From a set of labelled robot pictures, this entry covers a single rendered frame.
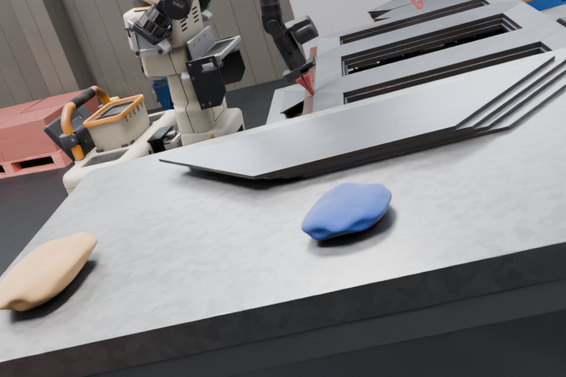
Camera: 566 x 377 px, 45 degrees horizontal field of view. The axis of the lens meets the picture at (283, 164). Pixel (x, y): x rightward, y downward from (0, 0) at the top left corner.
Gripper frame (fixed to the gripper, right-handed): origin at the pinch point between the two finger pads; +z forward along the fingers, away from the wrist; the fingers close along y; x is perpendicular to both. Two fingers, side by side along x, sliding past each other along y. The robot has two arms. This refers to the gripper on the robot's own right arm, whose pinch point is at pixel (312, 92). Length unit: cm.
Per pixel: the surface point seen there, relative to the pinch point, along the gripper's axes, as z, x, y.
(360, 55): 4.6, -35.4, -15.6
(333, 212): -17, 130, -15
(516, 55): 14, 10, -57
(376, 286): -13, 141, -17
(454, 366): 47, 81, -11
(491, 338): 44, 81, -21
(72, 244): -26, 122, 20
